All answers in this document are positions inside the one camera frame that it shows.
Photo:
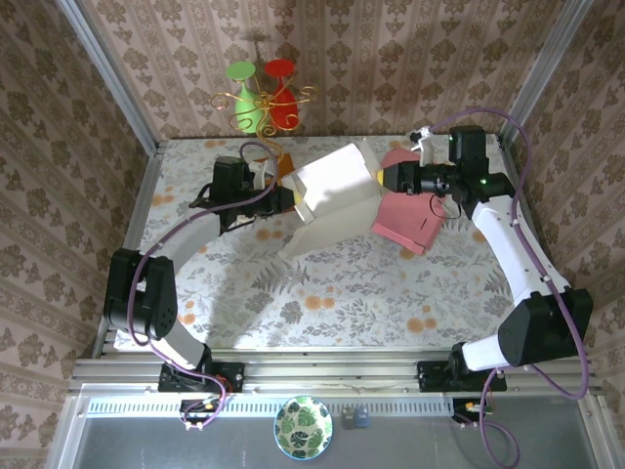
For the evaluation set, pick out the black power connector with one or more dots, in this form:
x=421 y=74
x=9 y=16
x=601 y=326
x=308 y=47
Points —
x=195 y=408
x=464 y=408

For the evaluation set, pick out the green wine glass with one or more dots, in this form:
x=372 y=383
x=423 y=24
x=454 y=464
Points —
x=246 y=110

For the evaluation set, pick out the white paper box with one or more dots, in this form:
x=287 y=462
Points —
x=332 y=195

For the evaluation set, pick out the aluminium frame post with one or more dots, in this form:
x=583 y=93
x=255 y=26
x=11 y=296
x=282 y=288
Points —
x=541 y=73
x=116 y=78

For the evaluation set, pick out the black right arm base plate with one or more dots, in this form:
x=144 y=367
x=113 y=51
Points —
x=429 y=376

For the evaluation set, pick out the small grey clip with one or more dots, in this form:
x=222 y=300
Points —
x=348 y=417

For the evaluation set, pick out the pink paper box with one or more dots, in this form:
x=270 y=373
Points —
x=405 y=220

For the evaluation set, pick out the aluminium table side rail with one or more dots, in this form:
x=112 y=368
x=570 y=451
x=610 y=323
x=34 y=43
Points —
x=137 y=220
x=536 y=234

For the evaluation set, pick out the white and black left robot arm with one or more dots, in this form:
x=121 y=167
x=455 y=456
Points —
x=195 y=234

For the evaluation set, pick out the green leaf pattern bowl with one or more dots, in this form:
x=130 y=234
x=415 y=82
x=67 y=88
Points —
x=303 y=427

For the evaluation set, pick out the black left power connector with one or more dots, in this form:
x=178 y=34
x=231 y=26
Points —
x=195 y=408

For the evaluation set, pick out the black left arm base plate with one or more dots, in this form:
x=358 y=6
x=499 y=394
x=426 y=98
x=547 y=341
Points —
x=233 y=376

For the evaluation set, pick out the long aluminium mounting rail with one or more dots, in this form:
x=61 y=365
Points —
x=332 y=373

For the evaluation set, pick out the small blue clip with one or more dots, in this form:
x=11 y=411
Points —
x=361 y=417

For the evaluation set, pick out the black right power connector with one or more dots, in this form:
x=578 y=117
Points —
x=464 y=408

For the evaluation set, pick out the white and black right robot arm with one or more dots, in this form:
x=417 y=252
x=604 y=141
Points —
x=503 y=254

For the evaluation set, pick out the red wine glass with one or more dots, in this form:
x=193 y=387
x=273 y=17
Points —
x=283 y=110

